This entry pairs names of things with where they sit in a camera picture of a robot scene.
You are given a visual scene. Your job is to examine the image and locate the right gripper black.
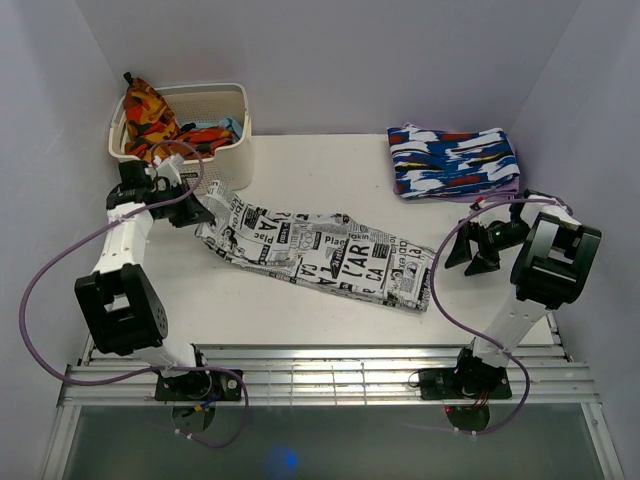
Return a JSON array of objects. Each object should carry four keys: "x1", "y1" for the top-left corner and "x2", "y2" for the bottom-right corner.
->
[{"x1": 444, "y1": 218, "x2": 531, "y2": 277}]

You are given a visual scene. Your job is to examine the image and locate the newspaper print trousers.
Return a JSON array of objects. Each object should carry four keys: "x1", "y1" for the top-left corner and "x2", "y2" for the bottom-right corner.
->
[{"x1": 195, "y1": 180, "x2": 434, "y2": 312}]

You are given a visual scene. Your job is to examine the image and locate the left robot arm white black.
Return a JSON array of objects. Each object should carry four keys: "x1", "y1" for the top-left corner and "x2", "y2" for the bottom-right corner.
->
[{"x1": 74, "y1": 154, "x2": 213, "y2": 400}]

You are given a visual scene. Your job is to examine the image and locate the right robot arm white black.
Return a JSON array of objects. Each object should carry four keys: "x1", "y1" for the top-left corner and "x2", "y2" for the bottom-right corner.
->
[{"x1": 436, "y1": 190, "x2": 602, "y2": 398}]

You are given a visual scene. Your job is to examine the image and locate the orange camouflage trousers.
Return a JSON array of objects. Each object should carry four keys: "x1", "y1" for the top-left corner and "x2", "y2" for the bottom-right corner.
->
[{"x1": 123, "y1": 72, "x2": 236, "y2": 162}]

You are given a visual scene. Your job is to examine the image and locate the blue red white folded trousers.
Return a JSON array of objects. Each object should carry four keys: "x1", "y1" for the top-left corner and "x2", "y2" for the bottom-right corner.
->
[{"x1": 386, "y1": 124, "x2": 522, "y2": 200}]

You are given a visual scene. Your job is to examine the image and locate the light blue garment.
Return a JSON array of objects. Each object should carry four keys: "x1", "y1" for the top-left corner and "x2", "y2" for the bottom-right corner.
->
[{"x1": 181, "y1": 117, "x2": 244, "y2": 141}]

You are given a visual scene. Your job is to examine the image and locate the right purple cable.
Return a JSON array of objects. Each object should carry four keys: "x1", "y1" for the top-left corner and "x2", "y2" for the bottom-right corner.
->
[{"x1": 430, "y1": 191, "x2": 574, "y2": 437}]

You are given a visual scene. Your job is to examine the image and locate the purple cable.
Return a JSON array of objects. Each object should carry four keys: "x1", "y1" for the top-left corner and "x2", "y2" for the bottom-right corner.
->
[
  {"x1": 18, "y1": 140, "x2": 250, "y2": 448},
  {"x1": 430, "y1": 191, "x2": 574, "y2": 437}
]

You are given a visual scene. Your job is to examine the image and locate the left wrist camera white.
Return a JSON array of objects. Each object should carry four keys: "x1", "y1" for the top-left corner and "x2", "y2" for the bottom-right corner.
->
[{"x1": 152, "y1": 154, "x2": 184, "y2": 187}]

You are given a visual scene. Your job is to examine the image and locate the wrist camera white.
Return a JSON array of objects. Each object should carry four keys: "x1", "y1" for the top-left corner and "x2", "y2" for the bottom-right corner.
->
[
  {"x1": 152, "y1": 154, "x2": 184, "y2": 187},
  {"x1": 468, "y1": 197, "x2": 508, "y2": 226}
]

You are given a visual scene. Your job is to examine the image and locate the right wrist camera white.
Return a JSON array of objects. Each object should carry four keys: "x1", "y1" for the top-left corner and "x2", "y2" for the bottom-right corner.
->
[{"x1": 468, "y1": 197, "x2": 508, "y2": 226}]

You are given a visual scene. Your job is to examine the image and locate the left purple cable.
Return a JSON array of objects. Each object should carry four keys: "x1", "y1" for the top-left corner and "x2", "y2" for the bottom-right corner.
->
[{"x1": 18, "y1": 140, "x2": 250, "y2": 448}]

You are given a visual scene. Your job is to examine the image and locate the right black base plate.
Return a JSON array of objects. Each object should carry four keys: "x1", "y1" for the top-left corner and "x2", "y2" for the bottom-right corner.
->
[{"x1": 418, "y1": 368, "x2": 512, "y2": 400}]

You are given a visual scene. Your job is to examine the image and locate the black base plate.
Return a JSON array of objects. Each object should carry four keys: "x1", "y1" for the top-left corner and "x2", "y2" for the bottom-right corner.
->
[
  {"x1": 153, "y1": 371, "x2": 242, "y2": 403},
  {"x1": 418, "y1": 368, "x2": 512, "y2": 400}
]

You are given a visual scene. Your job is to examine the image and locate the aluminium rail frame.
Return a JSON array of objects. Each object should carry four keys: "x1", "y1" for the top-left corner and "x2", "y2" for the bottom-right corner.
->
[{"x1": 40, "y1": 199, "x2": 626, "y2": 480}]

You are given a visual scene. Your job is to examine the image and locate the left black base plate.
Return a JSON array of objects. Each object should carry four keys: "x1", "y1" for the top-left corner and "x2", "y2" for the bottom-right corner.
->
[{"x1": 153, "y1": 371, "x2": 242, "y2": 403}]

